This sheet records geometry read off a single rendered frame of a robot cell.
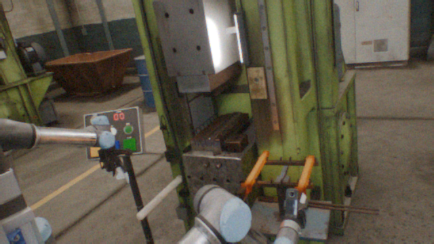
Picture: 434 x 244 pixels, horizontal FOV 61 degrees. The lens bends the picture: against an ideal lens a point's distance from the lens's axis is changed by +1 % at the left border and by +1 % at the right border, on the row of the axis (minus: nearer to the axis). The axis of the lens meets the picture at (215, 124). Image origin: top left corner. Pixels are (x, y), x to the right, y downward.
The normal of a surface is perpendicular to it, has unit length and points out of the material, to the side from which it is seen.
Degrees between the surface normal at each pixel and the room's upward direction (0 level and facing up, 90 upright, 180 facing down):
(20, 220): 90
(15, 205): 90
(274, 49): 90
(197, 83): 90
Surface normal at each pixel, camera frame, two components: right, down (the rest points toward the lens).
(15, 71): 0.75, -0.11
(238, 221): 0.62, 0.12
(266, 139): -0.45, 0.38
